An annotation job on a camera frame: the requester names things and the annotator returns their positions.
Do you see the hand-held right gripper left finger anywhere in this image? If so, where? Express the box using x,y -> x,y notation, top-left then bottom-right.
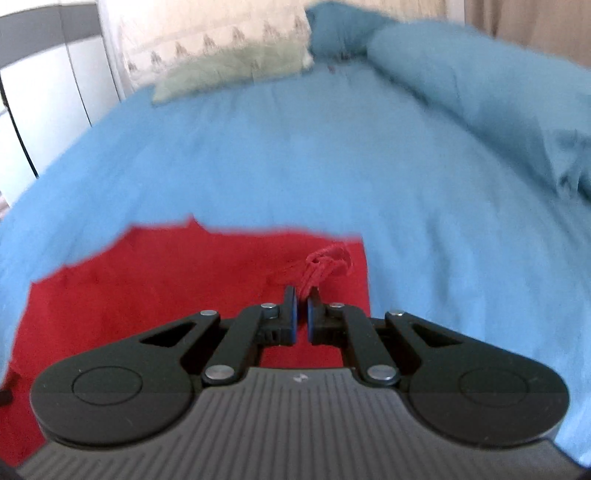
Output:
139,285 -> 297,386

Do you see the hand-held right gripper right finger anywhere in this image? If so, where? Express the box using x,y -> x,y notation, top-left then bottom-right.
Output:
307,287 -> 462,386

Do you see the red cloth garment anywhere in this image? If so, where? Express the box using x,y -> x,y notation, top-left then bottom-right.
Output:
0,215 -> 373,468

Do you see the blue bed sheet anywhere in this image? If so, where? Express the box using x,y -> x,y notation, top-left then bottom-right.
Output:
0,65 -> 591,467

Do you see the pale green fuzzy pillow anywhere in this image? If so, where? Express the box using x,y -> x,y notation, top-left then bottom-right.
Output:
151,42 -> 315,105

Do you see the rolled blue blanket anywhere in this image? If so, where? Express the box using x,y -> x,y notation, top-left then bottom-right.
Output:
307,1 -> 591,204

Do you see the cream patterned pillow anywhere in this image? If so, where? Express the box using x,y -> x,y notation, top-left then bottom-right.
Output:
99,0 -> 315,97

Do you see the white wardrobe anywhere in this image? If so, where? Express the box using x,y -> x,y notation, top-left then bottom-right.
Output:
0,6 -> 122,195

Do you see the beige curtain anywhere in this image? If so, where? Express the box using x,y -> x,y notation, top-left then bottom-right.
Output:
445,0 -> 591,70

